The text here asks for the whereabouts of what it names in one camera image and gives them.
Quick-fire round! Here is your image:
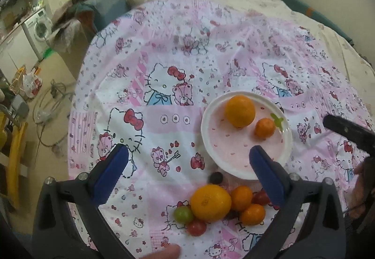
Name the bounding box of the yellow chair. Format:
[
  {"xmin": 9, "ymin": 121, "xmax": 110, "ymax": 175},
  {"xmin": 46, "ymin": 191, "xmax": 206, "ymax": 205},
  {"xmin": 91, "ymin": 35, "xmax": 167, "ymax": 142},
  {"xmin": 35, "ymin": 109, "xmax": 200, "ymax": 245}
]
[{"xmin": 0, "ymin": 105, "xmax": 28, "ymax": 204}]

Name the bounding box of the grey blue storage box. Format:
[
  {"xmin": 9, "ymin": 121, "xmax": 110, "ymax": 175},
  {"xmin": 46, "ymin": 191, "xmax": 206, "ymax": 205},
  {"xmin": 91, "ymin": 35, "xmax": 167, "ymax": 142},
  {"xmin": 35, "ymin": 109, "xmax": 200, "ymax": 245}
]
[{"xmin": 88, "ymin": 0, "xmax": 131, "ymax": 32}]

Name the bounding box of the small tangerine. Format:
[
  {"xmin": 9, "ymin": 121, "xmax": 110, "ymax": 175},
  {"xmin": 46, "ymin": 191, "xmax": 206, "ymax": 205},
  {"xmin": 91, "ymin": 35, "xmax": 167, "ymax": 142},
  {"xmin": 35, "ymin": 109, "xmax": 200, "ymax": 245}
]
[
  {"xmin": 254, "ymin": 118, "xmax": 276, "ymax": 139},
  {"xmin": 230, "ymin": 185, "xmax": 253, "ymax": 212},
  {"xmin": 240, "ymin": 203, "xmax": 266, "ymax": 226}
]

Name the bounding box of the teal headboard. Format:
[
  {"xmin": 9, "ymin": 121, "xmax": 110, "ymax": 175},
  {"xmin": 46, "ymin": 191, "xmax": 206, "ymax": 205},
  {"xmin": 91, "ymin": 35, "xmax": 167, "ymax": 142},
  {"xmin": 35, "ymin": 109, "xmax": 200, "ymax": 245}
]
[{"xmin": 280, "ymin": 0, "xmax": 353, "ymax": 43}]

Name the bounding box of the person's right hand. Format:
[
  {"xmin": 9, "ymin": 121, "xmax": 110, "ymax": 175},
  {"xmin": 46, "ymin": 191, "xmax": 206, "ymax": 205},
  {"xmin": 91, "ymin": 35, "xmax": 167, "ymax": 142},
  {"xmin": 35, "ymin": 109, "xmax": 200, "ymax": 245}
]
[{"xmin": 350, "ymin": 158, "xmax": 369, "ymax": 220}]

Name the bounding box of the large orange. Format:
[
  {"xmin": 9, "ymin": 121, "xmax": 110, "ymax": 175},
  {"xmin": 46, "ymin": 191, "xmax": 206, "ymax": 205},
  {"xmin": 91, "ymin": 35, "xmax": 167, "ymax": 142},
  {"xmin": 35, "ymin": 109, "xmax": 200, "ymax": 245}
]
[
  {"xmin": 224, "ymin": 95, "xmax": 257, "ymax": 128},
  {"xmin": 190, "ymin": 184, "xmax": 233, "ymax": 223}
]

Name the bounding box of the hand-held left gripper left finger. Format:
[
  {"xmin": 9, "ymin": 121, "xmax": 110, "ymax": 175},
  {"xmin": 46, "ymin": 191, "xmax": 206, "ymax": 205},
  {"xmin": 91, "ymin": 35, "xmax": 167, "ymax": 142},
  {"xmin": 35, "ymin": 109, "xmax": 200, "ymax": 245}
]
[{"xmin": 32, "ymin": 143, "xmax": 138, "ymax": 259}]

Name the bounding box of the white plate with pink speckles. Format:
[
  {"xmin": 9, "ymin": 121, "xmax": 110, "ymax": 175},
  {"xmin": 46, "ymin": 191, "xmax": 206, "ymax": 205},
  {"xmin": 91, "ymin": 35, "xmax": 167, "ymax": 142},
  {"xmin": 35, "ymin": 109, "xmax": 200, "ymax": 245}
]
[{"xmin": 201, "ymin": 91, "xmax": 293, "ymax": 180}]

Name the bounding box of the red cherry tomato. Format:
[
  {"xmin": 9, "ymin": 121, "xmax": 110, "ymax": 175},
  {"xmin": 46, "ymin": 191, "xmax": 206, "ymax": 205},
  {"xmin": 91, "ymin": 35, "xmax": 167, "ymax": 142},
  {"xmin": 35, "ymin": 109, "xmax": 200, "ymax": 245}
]
[
  {"xmin": 187, "ymin": 219, "xmax": 207, "ymax": 236},
  {"xmin": 252, "ymin": 190, "xmax": 271, "ymax": 206}
]

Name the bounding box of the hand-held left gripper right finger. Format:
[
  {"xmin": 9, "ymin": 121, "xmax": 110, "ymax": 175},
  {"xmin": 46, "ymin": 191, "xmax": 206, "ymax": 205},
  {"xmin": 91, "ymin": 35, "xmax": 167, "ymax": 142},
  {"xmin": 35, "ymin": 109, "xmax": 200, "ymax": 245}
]
[{"xmin": 243, "ymin": 145, "xmax": 348, "ymax": 259}]

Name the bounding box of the coiled cable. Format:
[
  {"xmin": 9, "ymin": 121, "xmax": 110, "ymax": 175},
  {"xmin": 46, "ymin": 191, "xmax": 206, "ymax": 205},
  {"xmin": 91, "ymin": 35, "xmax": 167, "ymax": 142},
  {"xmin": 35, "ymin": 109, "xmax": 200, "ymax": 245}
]
[{"xmin": 33, "ymin": 80, "xmax": 75, "ymax": 148}]

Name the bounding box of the green tomato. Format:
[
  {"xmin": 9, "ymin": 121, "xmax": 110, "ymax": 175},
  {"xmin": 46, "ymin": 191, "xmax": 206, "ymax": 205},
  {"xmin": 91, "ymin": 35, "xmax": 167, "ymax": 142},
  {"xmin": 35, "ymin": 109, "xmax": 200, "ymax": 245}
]
[{"xmin": 174, "ymin": 206, "xmax": 194, "ymax": 224}]

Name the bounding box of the kitchen counter cabinet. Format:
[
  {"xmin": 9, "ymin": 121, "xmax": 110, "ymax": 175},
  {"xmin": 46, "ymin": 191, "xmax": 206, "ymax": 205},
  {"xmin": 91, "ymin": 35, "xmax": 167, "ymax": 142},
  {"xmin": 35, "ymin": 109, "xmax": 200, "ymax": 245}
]
[{"xmin": 0, "ymin": 23, "xmax": 38, "ymax": 84}]

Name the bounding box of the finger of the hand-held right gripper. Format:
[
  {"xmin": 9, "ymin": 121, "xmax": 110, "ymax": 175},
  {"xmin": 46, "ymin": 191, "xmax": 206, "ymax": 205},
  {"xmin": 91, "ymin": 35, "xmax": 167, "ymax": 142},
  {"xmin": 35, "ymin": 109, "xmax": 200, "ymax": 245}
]
[{"xmin": 323, "ymin": 114, "xmax": 375, "ymax": 157}]

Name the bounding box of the pink cartoon printed blanket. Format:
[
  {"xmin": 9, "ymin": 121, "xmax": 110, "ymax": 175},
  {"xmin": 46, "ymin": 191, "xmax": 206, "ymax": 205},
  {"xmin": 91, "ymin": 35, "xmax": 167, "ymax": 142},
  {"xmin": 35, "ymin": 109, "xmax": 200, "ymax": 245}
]
[{"xmin": 67, "ymin": 0, "xmax": 368, "ymax": 259}]

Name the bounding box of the white plastic bag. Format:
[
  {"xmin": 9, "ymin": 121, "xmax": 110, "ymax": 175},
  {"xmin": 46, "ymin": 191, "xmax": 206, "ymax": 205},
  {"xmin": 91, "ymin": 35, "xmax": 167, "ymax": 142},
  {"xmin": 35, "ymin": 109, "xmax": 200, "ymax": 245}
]
[{"xmin": 23, "ymin": 68, "xmax": 43, "ymax": 98}]

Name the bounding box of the white washing machine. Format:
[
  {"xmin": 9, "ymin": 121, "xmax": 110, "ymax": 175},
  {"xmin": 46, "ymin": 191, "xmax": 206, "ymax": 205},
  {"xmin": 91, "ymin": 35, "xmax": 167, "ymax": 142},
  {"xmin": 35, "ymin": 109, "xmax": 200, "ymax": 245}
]
[{"xmin": 23, "ymin": 8, "xmax": 53, "ymax": 56}]

